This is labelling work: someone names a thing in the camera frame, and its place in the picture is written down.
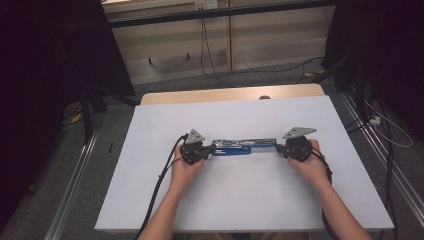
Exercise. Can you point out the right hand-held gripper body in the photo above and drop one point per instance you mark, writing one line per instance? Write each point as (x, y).
(298, 148)

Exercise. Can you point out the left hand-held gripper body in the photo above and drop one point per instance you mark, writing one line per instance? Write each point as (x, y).
(193, 151)

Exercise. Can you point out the blue stapler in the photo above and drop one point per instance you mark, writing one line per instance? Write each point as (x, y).
(240, 146)

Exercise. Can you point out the person's left hand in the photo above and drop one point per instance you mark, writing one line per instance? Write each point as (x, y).
(185, 175)

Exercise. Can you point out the person's right hand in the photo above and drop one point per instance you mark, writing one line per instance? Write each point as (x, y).
(315, 168)

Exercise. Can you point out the white table cover board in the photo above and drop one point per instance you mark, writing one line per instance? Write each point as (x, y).
(233, 193)

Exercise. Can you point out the dark round table grommet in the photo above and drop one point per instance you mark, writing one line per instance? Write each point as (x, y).
(265, 97)

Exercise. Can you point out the yellow floor tape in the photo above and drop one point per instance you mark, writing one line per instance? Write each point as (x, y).
(316, 72)
(76, 117)

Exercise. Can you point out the white power plug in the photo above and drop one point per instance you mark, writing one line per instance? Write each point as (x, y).
(375, 120)

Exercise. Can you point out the small black floor piece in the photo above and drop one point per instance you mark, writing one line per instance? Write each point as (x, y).
(110, 147)

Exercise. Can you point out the black metal stand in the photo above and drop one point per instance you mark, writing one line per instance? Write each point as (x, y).
(88, 113)

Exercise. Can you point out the black curtain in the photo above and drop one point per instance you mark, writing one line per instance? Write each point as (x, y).
(383, 50)
(50, 83)

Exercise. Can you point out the aluminium floor rail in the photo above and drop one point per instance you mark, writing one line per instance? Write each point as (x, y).
(71, 186)
(383, 156)

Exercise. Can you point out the white wall socket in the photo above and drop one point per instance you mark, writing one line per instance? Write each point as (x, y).
(206, 4)

